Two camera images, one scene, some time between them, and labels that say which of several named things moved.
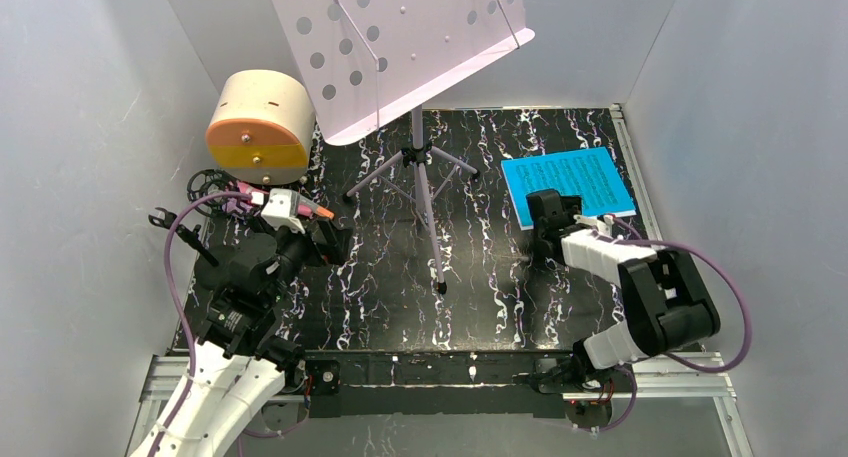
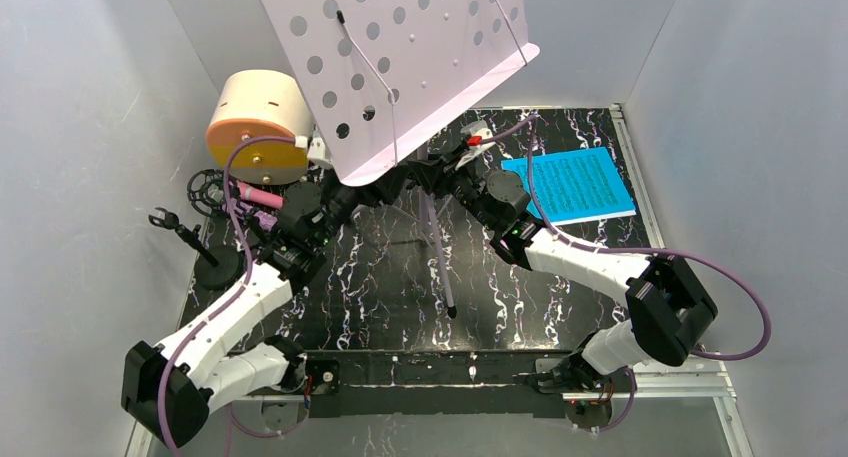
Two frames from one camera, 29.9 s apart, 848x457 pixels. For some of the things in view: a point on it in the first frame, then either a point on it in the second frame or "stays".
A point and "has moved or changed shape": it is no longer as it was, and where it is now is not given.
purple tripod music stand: x=365 y=50 has moved or changed shape
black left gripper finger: x=344 y=234 -> x=386 y=188
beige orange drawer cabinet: x=260 y=129 stays
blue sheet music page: x=590 y=173 stays
